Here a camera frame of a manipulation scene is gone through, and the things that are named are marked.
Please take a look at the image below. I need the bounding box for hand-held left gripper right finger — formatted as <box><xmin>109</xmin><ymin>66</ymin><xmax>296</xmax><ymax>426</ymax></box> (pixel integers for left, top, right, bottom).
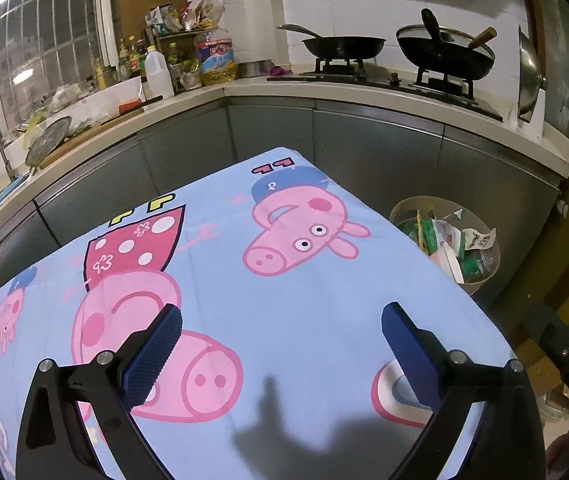
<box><xmin>381</xmin><ymin>302</ymin><xmax>545</xmax><ymax>480</ymax></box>

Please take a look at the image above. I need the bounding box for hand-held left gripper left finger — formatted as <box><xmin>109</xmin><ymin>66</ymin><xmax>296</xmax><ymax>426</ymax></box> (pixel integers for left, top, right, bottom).
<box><xmin>17</xmin><ymin>304</ymin><xmax>184</xmax><ymax>480</ymax></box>

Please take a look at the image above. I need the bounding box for beige round waste bin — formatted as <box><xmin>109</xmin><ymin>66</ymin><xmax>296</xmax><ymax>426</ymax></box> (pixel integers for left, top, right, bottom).
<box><xmin>389</xmin><ymin>196</ymin><xmax>501</xmax><ymax>297</ymax></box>

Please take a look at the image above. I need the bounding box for beige paper box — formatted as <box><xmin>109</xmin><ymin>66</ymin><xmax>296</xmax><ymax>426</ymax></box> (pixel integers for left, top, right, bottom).
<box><xmin>429</xmin><ymin>250</ymin><xmax>465</xmax><ymax>283</ymax></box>

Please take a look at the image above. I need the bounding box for clear bottle green label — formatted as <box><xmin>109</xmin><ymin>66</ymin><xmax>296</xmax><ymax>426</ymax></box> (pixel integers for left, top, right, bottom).
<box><xmin>464</xmin><ymin>255</ymin><xmax>497</xmax><ymax>281</ymax></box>

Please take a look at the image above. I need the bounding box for blue pig printed tablecloth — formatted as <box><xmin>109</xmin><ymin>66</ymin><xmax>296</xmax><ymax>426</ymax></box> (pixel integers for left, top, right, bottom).
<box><xmin>0</xmin><ymin>147</ymin><xmax>517</xmax><ymax>480</ymax></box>

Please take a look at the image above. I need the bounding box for white black printed wrapper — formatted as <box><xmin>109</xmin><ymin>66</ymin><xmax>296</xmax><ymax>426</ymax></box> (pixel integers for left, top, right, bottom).
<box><xmin>464</xmin><ymin>229</ymin><xmax>497</xmax><ymax>251</ymax></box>

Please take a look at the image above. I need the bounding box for grey kitchen cabinet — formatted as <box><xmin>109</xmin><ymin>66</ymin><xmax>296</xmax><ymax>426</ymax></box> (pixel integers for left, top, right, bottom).
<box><xmin>0</xmin><ymin>97</ymin><xmax>562</xmax><ymax>306</ymax></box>

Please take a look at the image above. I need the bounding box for white dish tray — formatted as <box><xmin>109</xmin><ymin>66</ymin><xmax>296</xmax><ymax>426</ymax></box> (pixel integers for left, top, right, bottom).
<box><xmin>39</xmin><ymin>77</ymin><xmax>145</xmax><ymax>126</ymax></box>

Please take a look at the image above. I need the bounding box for black gas stove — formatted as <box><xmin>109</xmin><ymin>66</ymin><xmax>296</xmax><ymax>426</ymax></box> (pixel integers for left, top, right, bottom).
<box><xmin>267</xmin><ymin>57</ymin><xmax>505</xmax><ymax>122</ymax></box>

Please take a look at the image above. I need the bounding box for white plastic jug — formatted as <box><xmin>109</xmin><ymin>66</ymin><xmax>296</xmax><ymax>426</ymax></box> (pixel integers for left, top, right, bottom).
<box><xmin>143</xmin><ymin>45</ymin><xmax>175</xmax><ymax>101</ymax></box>

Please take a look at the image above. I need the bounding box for steel wok lid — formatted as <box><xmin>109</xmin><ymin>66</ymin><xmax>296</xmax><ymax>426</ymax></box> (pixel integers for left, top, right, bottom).
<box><xmin>517</xmin><ymin>25</ymin><xmax>547</xmax><ymax>123</ymax></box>

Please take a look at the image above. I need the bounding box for large cooking oil bottle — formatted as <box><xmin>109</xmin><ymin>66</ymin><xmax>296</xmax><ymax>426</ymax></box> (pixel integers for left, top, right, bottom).
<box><xmin>194</xmin><ymin>29</ymin><xmax>238</xmax><ymax>86</ymax></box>

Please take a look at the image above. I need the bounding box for steel bowl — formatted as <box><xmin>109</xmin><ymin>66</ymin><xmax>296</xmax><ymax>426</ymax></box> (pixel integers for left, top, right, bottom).
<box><xmin>237</xmin><ymin>59</ymin><xmax>275</xmax><ymax>78</ymax></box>

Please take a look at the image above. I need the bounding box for black frying pan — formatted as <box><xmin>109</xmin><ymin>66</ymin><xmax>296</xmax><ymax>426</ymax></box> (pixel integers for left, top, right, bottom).
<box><xmin>277</xmin><ymin>22</ymin><xmax>387</xmax><ymax>59</ymax></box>

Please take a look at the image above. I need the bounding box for barred kitchen window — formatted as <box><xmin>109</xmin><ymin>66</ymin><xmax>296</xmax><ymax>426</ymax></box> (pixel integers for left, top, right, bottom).
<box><xmin>0</xmin><ymin>0</ymin><xmax>115</xmax><ymax>126</ymax></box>

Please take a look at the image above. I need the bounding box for pile of food packets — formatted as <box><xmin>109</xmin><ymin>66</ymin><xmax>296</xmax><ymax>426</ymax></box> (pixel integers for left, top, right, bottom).
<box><xmin>147</xmin><ymin>0</ymin><xmax>225</xmax><ymax>33</ymax></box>

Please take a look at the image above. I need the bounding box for black handled knife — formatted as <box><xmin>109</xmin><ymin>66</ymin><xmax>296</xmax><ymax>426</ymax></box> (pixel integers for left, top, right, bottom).
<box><xmin>119</xmin><ymin>95</ymin><xmax>164</xmax><ymax>113</ymax></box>

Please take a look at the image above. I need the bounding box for black wok wooden handle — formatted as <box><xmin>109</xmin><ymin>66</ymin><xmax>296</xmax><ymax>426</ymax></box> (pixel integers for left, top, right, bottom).
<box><xmin>395</xmin><ymin>27</ymin><xmax>497</xmax><ymax>81</ymax></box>

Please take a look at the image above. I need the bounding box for glass wok lid black handle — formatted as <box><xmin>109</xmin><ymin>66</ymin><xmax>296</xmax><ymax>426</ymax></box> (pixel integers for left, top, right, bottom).
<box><xmin>397</xmin><ymin>8</ymin><xmax>495</xmax><ymax>61</ymax></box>

